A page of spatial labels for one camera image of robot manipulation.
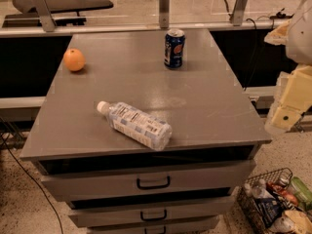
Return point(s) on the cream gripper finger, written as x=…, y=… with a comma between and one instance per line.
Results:
x=279, y=35
x=293, y=97

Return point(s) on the clear blue-labelled plastic bottle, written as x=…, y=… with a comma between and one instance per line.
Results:
x=146, y=129

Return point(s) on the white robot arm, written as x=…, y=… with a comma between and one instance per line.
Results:
x=298, y=46

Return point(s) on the green bottle in basket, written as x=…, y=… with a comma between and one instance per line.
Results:
x=302, y=193

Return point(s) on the clear bottle in basket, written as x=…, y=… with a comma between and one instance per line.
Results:
x=258, y=190

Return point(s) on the red snack packet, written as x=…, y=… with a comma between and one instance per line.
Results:
x=282, y=192

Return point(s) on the blue soda can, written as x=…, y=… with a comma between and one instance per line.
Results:
x=174, y=43

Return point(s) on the dark blue snack bag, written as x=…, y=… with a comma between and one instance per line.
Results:
x=270, y=210

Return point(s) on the yellow snack bag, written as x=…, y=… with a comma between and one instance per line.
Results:
x=302, y=224

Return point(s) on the bottom grey drawer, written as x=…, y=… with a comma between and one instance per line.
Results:
x=169, y=227

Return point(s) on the grey drawer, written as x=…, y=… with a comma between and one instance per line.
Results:
x=152, y=212
x=147, y=181
x=169, y=227

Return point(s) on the grey drawer cabinet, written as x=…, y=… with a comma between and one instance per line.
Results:
x=136, y=148

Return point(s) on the orange fruit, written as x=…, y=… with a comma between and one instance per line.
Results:
x=74, y=60

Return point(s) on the middle grey drawer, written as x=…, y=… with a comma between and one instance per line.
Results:
x=152, y=212

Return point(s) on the top grey drawer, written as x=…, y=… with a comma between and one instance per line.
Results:
x=147, y=181

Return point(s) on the right metal bracket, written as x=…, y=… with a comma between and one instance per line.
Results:
x=238, y=12

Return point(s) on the metal bracket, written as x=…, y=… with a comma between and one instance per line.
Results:
x=238, y=12
x=32, y=13
x=164, y=8

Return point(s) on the wire mesh basket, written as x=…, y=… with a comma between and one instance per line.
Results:
x=282, y=225

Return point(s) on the middle metal bracket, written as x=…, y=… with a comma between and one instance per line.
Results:
x=164, y=8

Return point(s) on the left metal bracket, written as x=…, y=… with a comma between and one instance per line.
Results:
x=32, y=13

